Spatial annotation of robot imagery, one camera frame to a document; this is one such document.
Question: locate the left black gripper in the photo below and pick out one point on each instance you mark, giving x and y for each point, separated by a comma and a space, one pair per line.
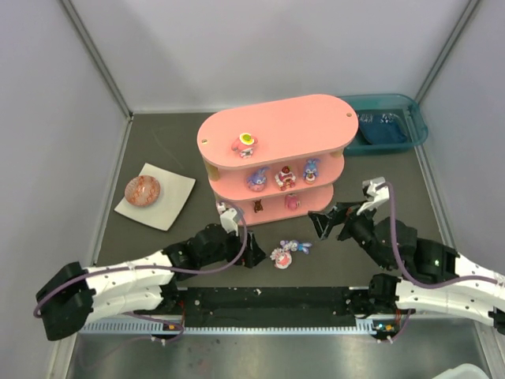
248, 248

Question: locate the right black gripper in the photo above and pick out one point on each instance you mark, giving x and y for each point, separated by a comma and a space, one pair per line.
341, 220

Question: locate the purple long-ear bunny toy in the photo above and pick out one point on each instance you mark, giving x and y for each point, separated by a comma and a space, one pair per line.
311, 171

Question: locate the red strawberry cake toy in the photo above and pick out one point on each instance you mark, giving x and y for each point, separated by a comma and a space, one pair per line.
285, 178

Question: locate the purple bunny head toy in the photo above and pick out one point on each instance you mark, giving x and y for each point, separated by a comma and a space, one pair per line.
257, 181

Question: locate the pink doll green bow toy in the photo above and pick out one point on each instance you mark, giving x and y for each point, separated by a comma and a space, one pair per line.
244, 145

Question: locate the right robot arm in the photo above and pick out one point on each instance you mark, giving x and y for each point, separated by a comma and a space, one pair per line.
418, 274

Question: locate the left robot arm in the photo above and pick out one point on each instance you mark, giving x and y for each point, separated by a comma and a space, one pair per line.
76, 296

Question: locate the pink figure toy on shelf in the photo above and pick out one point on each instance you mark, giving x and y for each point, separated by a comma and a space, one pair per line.
292, 202

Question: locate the pink three-tier toy shelf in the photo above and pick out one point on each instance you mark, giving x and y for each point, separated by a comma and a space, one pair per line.
290, 131

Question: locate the pink bonnet melody toy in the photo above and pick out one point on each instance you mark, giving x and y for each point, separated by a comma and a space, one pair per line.
282, 258

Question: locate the purple bunny striped shirt toy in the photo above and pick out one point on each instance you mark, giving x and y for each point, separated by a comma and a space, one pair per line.
296, 246

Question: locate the small brown bear toy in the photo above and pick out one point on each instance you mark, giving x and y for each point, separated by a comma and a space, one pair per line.
257, 206

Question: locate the white square plate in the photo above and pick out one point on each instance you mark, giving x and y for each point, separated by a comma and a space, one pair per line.
160, 209

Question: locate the teal plastic bin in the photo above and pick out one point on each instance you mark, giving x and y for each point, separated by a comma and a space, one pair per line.
408, 112

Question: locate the red patterned bowl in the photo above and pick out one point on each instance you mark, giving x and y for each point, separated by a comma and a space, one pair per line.
142, 191

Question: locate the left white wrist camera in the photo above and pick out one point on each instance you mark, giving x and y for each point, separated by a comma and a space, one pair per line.
229, 216

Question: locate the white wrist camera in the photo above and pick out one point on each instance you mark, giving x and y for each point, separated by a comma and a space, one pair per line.
229, 216
376, 193

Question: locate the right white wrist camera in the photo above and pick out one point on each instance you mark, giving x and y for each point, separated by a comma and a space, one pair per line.
376, 193

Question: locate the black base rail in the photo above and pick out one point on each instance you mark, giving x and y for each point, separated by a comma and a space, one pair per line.
259, 306

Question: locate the white slotted cable duct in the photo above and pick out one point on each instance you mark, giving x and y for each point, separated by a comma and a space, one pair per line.
131, 326

